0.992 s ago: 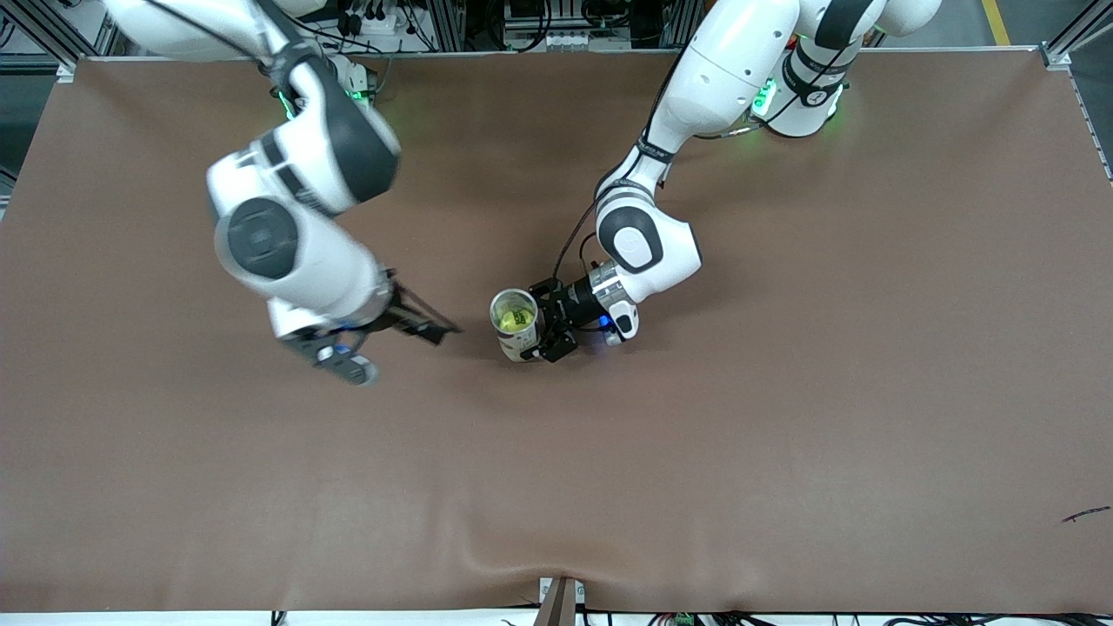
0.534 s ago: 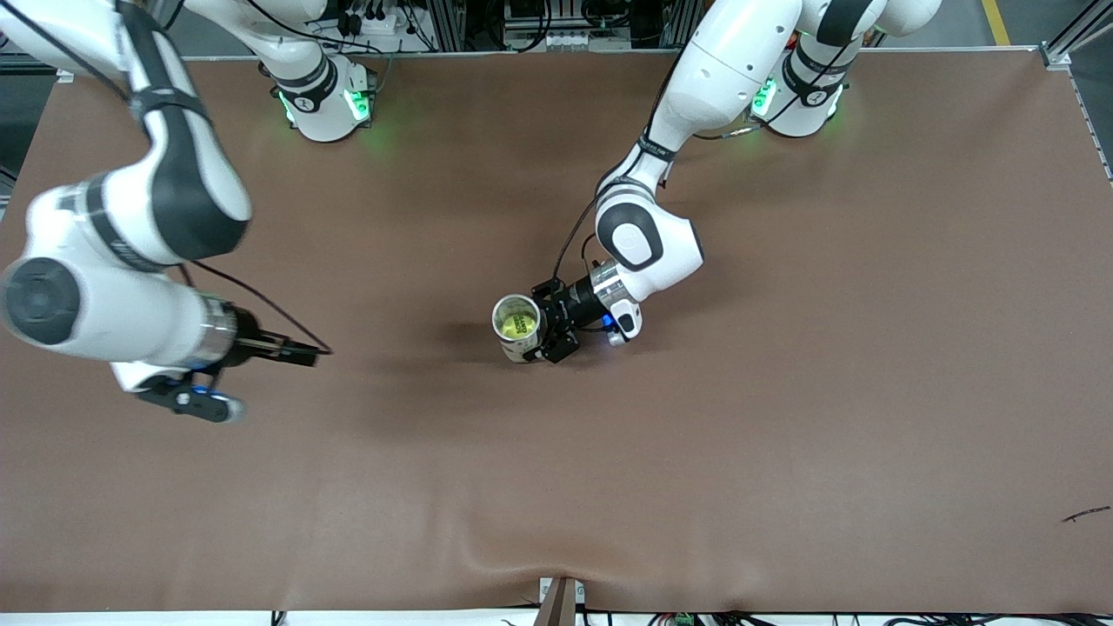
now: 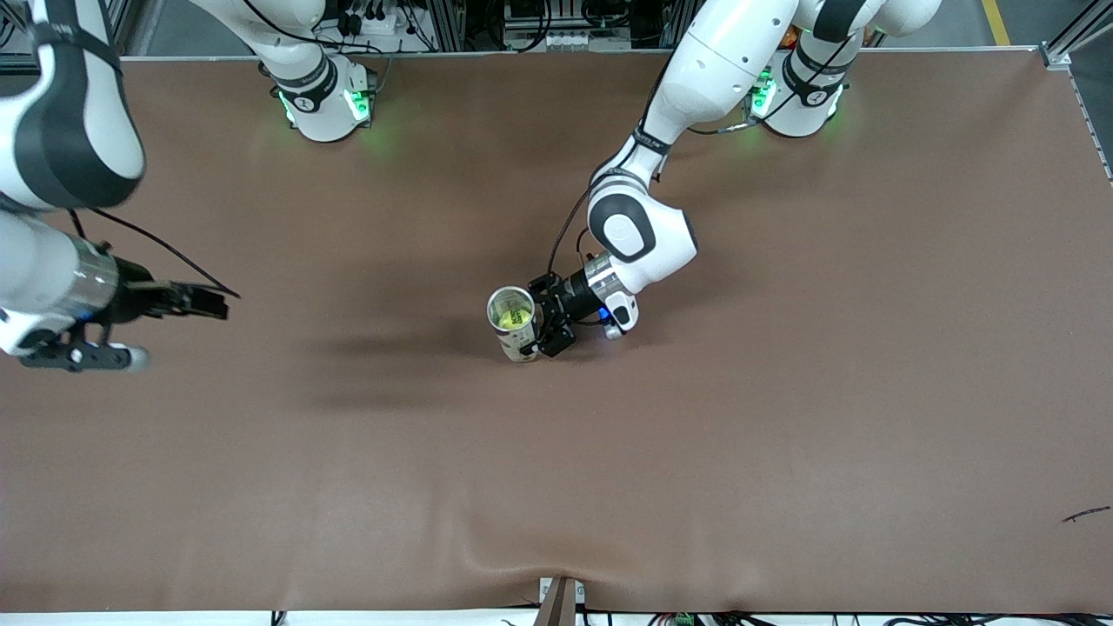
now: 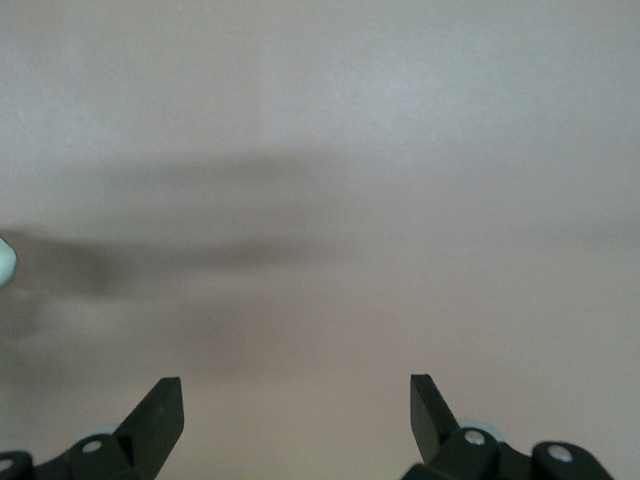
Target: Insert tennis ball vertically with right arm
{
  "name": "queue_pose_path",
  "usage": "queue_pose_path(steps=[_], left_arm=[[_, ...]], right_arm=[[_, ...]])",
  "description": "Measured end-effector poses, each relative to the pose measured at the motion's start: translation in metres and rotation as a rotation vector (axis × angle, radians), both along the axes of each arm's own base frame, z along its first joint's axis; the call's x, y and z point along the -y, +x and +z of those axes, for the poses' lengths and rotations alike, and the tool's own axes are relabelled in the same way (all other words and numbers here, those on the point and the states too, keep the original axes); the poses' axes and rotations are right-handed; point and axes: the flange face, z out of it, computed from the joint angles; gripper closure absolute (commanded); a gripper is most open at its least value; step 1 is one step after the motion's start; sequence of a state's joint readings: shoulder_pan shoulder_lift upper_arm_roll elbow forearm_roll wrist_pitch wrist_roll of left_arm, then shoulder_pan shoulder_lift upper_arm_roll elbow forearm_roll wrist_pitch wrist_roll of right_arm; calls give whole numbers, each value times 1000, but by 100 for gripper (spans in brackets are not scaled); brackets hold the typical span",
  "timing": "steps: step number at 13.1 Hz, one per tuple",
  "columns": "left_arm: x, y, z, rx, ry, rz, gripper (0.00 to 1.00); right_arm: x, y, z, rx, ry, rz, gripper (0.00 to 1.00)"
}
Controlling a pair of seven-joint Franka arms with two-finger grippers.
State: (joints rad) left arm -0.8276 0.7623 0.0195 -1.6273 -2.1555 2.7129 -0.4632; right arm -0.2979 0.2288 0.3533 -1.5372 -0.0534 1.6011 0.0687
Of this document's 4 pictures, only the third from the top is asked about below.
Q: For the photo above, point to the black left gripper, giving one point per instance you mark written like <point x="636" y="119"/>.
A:
<point x="571" y="299"/>

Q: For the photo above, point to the white terminal block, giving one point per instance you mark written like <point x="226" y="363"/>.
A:
<point x="574" y="40"/>

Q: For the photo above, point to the green terminal connector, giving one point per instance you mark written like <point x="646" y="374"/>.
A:
<point x="683" y="619"/>

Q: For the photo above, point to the brown table mat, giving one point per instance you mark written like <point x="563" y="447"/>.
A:
<point x="556" y="522"/>

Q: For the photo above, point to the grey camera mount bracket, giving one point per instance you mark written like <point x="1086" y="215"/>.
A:
<point x="559" y="602"/>

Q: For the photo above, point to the yellow tennis ball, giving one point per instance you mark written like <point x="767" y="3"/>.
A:
<point x="513" y="318"/>

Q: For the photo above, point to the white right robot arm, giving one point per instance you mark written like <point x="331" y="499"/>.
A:
<point x="52" y="278"/>

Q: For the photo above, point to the white blue tennis ball can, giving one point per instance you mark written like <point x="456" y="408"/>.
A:
<point x="520" y="343"/>

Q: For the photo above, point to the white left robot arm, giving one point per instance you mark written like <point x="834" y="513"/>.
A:
<point x="652" y="235"/>

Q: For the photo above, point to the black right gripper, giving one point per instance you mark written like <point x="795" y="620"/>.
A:
<point x="139" y="296"/>

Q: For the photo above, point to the white power strip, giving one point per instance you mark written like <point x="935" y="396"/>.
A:
<point x="372" y="19"/>

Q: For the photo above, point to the aluminium frame profile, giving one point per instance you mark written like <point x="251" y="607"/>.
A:
<point x="1078" y="35"/>

